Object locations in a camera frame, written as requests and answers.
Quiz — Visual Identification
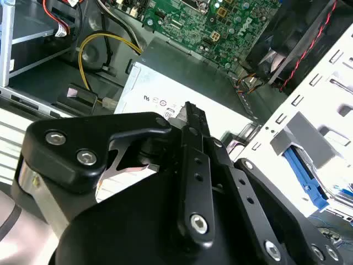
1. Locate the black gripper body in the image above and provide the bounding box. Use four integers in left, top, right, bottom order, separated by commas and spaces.
54, 165, 347, 265

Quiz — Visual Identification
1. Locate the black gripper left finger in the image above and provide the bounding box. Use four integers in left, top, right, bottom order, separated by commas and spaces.
19, 101, 217, 251

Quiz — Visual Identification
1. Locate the hard disk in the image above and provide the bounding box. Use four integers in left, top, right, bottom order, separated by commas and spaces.
282, 143, 353, 215

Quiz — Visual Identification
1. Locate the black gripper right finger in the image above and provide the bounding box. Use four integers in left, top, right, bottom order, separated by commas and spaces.
205, 135, 345, 265

